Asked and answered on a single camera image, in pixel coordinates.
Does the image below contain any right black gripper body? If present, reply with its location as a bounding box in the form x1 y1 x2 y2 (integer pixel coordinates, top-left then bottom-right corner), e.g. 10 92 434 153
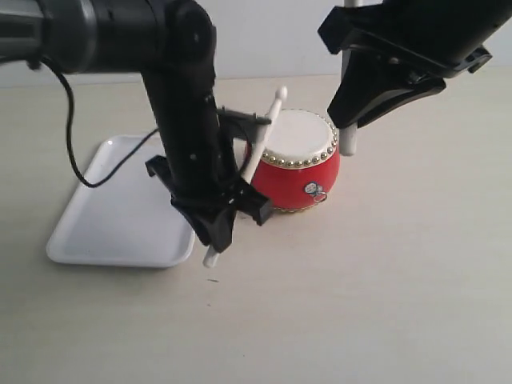
318 1 493 78

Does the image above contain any white rectangular plastic tray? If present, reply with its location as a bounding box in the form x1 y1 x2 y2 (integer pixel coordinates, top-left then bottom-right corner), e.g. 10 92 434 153
46 136 195 269

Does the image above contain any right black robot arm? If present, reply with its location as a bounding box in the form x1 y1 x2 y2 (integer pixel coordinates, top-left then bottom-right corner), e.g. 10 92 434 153
318 0 511 129

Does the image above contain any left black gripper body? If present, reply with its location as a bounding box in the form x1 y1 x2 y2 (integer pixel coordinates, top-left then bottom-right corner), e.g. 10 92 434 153
144 70 270 225

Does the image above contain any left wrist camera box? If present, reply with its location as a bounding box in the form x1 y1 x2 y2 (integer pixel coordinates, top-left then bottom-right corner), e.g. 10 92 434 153
217 106 272 143

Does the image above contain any white wooden drumstick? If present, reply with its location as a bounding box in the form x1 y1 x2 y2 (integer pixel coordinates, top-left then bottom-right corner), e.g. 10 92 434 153
338 0 362 157
203 86 288 268

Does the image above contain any small red drum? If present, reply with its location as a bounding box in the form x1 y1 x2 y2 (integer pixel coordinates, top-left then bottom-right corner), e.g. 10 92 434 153
251 109 341 212

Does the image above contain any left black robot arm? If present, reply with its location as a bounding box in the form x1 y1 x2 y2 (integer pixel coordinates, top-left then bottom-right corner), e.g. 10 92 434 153
1 0 272 253

